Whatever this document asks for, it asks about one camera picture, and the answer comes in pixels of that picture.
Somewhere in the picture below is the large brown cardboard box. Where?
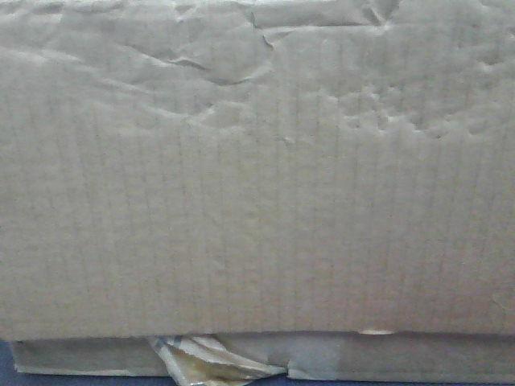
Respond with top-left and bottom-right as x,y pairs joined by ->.
0,0 -> 515,383

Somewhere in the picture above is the torn brown packing tape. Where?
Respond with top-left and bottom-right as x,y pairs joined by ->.
147,335 -> 287,385

